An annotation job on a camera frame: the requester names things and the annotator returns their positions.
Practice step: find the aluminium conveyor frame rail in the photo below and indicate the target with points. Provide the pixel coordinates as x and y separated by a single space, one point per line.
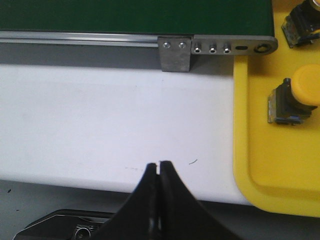
175 50

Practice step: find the yellow mushroom button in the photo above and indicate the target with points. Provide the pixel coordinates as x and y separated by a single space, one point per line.
293 101
302 25

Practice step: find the black device below table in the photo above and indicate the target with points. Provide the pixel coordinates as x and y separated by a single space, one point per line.
65 224

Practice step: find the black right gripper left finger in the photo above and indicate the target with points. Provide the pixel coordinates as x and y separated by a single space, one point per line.
138 219

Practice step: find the yellow plastic tray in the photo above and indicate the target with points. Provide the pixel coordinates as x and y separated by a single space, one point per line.
276 166

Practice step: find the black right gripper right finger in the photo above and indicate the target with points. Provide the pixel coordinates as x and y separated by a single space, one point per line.
182 215

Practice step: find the green conveyor belt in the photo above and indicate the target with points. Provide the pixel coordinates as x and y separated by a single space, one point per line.
168 17

